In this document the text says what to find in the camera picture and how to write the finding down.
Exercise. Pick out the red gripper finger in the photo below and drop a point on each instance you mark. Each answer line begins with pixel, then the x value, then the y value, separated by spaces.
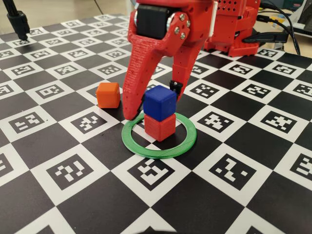
pixel 139 73

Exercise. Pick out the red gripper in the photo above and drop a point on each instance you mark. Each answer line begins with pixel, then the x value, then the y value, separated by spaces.
pixel 151 22

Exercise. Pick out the blue cube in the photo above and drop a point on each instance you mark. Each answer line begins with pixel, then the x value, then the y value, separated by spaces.
pixel 158 102

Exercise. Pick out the orange cube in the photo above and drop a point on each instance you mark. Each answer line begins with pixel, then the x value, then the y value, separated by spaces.
pixel 108 96

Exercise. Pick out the red cube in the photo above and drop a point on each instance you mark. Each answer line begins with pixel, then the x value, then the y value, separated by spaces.
pixel 158 129

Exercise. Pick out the red robot arm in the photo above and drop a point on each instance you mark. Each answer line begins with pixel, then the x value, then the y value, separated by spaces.
pixel 229 7

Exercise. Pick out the red robot base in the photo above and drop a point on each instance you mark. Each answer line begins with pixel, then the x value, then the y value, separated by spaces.
pixel 231 48

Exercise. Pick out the black white marker checkerboard mat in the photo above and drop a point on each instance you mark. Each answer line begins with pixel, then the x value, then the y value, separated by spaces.
pixel 97 170

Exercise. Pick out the green cardboard box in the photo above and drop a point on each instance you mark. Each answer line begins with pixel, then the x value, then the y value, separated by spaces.
pixel 292 3

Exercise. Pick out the black tripod leg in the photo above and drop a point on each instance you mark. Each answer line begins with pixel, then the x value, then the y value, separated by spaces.
pixel 18 22

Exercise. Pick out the grey laptop computer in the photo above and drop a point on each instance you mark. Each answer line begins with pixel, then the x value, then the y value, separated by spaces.
pixel 306 14

